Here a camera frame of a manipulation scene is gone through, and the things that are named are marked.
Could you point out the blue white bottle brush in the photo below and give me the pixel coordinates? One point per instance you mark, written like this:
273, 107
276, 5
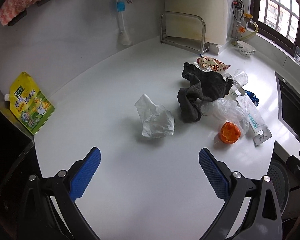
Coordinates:
124, 38

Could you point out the window frame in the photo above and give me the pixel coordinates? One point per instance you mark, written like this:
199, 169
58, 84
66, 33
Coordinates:
279, 21

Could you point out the red patterned snack bag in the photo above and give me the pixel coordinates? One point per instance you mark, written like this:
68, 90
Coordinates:
206, 62

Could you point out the steel cutting board rack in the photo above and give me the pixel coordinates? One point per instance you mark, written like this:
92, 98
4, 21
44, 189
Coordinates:
185, 31

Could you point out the white product packaging card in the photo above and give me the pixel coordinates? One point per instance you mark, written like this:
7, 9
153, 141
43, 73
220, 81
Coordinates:
259, 127

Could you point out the white tissue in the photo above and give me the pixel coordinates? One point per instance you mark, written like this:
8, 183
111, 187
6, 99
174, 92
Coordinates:
157, 121

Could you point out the orange peel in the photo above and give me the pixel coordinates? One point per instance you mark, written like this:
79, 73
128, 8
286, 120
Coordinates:
229, 133

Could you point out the grey perforated trash bin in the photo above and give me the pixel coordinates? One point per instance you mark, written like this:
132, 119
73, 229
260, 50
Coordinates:
278, 173

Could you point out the clear plastic bag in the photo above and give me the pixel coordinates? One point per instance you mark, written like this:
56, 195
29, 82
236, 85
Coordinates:
227, 111

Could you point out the blue ribbon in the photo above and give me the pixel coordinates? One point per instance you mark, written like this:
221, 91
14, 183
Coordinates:
252, 97

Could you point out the glass mug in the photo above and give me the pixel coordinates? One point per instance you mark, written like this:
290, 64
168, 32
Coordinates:
297, 55

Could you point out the white patterned bowl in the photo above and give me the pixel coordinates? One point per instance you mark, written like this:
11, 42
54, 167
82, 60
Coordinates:
245, 49

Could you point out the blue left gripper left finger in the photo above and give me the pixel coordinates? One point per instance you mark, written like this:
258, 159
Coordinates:
81, 173

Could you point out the black sink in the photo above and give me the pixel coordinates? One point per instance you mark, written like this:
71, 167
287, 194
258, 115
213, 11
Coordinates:
289, 105

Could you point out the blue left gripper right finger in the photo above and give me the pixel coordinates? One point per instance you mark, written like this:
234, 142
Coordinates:
217, 174

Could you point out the gas valve with orange knob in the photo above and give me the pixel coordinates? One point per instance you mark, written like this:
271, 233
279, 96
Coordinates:
240, 18

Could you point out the white cutting board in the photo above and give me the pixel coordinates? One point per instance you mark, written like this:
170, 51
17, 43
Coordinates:
213, 12

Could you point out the dark grey cloth rag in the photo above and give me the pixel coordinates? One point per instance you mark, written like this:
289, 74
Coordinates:
204, 86

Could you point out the yellow green refill pouch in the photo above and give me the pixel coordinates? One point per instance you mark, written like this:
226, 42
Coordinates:
28, 104

